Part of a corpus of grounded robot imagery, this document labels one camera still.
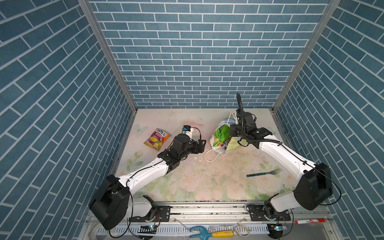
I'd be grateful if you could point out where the red white marker pen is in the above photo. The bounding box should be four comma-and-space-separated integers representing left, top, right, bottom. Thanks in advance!
295, 219, 326, 225

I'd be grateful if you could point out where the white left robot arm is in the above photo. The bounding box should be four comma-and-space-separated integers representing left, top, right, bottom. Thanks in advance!
89, 133, 207, 231

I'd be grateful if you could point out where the teal yellow handled tool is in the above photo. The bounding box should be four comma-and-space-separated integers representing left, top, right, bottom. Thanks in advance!
189, 226, 235, 240

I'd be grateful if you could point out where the floral paper gift bag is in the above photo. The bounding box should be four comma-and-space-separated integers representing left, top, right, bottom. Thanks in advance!
204, 113, 248, 162

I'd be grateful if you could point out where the rubber band loop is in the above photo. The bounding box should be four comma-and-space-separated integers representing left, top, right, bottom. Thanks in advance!
234, 225, 251, 237

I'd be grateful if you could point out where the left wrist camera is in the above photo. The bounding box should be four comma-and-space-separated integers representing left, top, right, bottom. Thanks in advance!
182, 125, 193, 135

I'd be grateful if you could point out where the aluminium corner post left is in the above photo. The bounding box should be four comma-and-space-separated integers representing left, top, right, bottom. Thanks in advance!
78, 0, 138, 114

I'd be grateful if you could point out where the aluminium corner post right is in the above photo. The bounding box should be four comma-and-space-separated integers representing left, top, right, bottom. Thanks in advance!
271, 0, 343, 113

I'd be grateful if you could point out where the orange Fox's fruits candy bag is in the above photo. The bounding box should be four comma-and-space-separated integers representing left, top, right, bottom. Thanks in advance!
144, 129, 170, 151

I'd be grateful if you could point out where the aluminium corner post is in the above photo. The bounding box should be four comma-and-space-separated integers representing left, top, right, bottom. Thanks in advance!
78, 0, 138, 114
271, 0, 343, 113

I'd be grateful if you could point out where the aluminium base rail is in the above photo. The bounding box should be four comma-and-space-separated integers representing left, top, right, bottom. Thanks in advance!
87, 201, 341, 240

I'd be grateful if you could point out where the teal handled fork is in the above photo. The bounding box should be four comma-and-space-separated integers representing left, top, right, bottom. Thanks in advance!
247, 169, 283, 178

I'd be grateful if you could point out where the green chips bag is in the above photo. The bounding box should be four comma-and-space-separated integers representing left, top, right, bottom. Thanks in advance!
212, 124, 231, 147

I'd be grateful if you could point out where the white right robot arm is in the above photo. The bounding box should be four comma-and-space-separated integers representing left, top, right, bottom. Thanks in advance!
230, 93, 335, 221

